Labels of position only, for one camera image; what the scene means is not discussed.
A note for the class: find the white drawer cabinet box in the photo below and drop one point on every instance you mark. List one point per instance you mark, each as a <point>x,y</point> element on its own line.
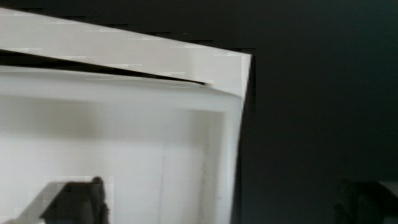
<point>141,131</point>

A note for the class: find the white L-shaped fence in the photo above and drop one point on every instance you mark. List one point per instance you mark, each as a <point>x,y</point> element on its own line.
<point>80,42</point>

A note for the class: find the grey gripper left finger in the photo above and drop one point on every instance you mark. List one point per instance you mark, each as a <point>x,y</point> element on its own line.
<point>78,206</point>

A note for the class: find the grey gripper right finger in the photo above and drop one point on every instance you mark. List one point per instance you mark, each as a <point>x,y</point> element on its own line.
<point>366,205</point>

